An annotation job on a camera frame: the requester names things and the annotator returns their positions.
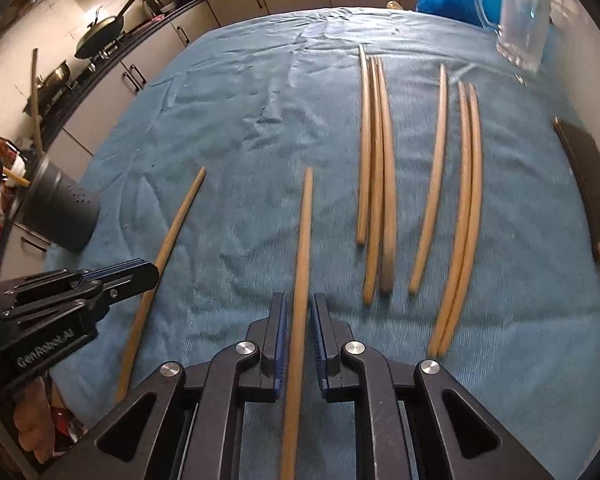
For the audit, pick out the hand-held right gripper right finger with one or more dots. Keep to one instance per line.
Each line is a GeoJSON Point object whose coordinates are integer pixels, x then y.
{"type": "Point", "coordinates": [321, 350]}

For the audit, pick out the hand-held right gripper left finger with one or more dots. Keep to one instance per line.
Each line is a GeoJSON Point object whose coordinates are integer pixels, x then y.
{"type": "Point", "coordinates": [280, 345]}

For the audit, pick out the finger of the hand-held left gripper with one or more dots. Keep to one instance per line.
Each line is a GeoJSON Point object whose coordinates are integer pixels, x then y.
{"type": "Point", "coordinates": [130, 286]}
{"type": "Point", "coordinates": [125, 266]}

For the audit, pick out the dark grey chopstick holder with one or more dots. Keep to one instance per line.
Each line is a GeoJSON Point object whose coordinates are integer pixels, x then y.
{"type": "Point", "coordinates": [65, 210]}

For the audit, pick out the dark-tipped wooden chopstick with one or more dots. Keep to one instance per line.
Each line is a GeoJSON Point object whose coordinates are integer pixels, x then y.
{"type": "Point", "coordinates": [390, 200]}

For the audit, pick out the person's left hand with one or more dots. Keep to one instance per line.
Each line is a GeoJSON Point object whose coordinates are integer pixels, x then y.
{"type": "Point", "coordinates": [34, 425]}

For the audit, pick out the blue tablecloth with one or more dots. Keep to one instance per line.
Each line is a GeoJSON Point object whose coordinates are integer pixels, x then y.
{"type": "Point", "coordinates": [230, 185]}

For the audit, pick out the steel pot with lid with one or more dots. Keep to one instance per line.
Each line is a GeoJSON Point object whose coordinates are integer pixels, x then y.
{"type": "Point", "coordinates": [54, 79]}

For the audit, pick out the black gas stove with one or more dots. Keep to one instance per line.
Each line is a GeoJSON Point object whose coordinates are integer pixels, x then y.
{"type": "Point", "coordinates": [105, 52]}

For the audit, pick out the black wok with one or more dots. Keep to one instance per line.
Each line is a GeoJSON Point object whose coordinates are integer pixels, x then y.
{"type": "Point", "coordinates": [97, 35]}

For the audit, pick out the steel kettle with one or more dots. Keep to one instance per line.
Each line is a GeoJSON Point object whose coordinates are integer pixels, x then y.
{"type": "Point", "coordinates": [151, 6]}

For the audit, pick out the dark rectangular board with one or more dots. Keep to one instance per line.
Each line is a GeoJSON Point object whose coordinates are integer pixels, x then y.
{"type": "Point", "coordinates": [590, 185]}

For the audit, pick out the clear glass mug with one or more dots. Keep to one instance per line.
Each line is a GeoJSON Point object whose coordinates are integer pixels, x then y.
{"type": "Point", "coordinates": [522, 25]}

